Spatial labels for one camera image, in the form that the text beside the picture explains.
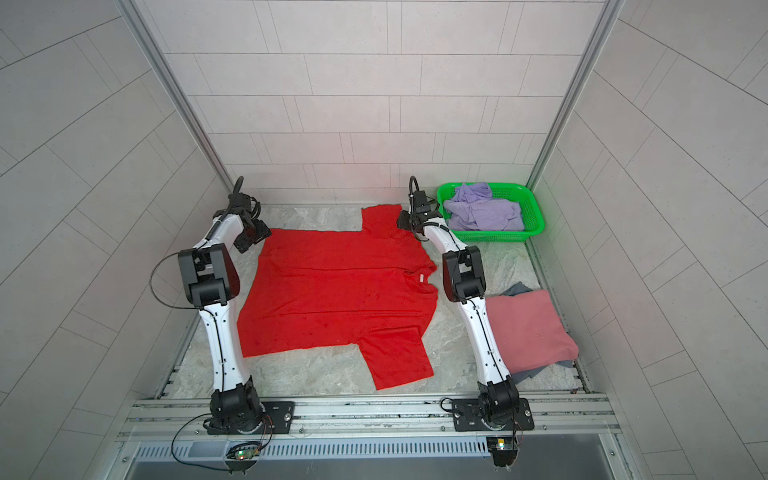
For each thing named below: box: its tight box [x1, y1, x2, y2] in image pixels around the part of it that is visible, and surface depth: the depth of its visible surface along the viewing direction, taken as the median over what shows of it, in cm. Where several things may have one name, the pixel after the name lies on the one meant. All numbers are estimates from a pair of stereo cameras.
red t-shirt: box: [238, 204, 439, 391], surface depth 94 cm
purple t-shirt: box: [444, 182, 525, 231], surface depth 111 cm
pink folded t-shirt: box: [485, 290, 579, 374], surface depth 81 cm
